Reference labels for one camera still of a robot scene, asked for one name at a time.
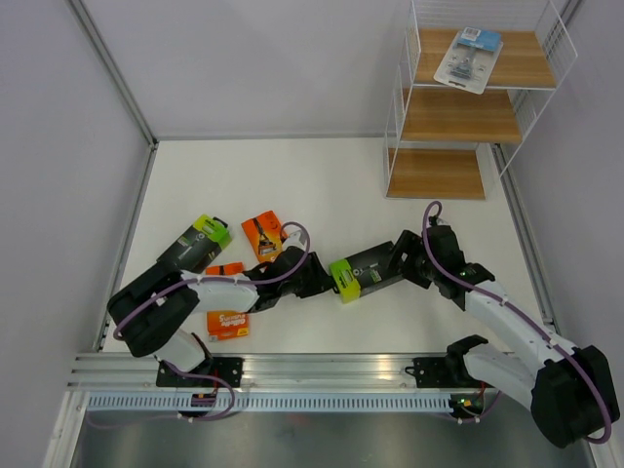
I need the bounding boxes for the blue clear razor blister pack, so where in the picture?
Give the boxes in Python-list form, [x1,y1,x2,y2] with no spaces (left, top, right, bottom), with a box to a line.
[434,27,504,95]

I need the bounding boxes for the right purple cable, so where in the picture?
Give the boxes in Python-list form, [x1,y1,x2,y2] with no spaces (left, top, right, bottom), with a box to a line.
[421,200,613,446]

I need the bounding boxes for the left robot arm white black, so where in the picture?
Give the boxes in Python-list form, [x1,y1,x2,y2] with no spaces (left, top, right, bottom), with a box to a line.
[107,247,334,386]

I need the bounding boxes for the orange razor box front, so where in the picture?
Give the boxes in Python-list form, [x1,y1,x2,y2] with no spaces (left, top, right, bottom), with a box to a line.
[205,262,251,342]

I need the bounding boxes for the aluminium corner post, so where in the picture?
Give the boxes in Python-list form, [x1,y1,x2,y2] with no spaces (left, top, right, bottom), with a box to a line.
[65,0,160,150]

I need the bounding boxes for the purple cable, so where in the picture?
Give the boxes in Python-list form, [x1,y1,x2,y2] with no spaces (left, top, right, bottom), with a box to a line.
[421,200,613,446]
[111,221,313,423]

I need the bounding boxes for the orange razor box centre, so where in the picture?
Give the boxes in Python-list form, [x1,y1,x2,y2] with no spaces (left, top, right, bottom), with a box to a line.
[241,211,286,263]

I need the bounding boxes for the white slotted cable duct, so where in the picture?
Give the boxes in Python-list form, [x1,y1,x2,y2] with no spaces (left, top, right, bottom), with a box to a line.
[88,392,451,413]

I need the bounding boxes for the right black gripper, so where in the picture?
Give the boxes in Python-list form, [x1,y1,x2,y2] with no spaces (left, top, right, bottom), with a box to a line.
[377,229,441,290]

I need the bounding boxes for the aluminium rail frame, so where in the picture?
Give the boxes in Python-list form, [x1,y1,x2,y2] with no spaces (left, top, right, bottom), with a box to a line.
[67,351,601,394]

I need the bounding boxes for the orange razor box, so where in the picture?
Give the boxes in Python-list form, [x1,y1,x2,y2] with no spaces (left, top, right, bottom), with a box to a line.
[241,211,286,263]
[205,262,251,342]

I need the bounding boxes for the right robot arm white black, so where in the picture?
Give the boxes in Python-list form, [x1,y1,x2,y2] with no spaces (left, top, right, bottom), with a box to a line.
[387,225,620,449]

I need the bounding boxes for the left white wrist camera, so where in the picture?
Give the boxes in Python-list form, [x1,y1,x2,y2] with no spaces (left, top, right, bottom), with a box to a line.
[282,225,308,251]

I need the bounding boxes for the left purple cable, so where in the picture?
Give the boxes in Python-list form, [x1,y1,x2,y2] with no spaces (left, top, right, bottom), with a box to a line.
[111,221,313,423]

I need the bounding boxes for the green black razor box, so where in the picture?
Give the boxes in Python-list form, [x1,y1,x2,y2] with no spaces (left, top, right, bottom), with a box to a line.
[157,214,232,273]
[330,241,403,304]

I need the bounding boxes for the white wire wooden shelf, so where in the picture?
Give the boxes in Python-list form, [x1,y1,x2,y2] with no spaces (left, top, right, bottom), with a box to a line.
[383,1,577,200]

